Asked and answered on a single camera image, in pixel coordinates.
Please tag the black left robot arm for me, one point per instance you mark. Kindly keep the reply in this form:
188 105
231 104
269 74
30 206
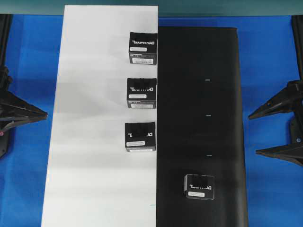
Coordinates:
5 24

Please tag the black dynamixel box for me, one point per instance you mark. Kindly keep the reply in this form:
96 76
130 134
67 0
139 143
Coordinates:
143 48
140 136
141 93
199 187

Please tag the blue table mat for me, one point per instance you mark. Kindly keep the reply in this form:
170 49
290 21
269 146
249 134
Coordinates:
268 61

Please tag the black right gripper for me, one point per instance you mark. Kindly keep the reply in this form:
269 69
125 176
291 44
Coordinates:
289 99

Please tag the white base board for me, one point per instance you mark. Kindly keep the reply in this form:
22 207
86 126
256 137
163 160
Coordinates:
92 180

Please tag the black base board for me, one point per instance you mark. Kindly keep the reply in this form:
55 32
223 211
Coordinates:
200 127

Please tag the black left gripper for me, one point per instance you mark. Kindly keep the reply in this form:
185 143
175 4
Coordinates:
14 111

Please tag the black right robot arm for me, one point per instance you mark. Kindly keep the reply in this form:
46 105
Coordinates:
297 27

